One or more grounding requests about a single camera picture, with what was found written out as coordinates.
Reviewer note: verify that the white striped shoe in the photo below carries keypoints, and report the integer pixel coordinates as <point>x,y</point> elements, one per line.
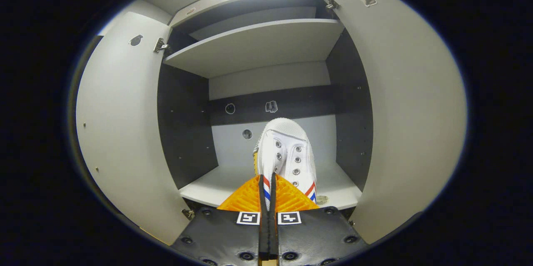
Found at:
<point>287,149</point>

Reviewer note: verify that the metal door hinge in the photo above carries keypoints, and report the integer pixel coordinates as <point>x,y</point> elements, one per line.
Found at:
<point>160,45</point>
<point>332,2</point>
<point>188,214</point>

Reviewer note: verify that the grey shoe cabinet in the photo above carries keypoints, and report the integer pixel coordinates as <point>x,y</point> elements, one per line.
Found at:
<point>258,45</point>

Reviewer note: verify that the grey shoe cabinet door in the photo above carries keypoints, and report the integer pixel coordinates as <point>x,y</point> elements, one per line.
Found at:
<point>408,112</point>
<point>120,132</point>

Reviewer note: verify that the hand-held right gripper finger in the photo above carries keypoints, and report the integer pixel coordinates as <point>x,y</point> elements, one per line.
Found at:
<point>263,224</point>
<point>272,224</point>

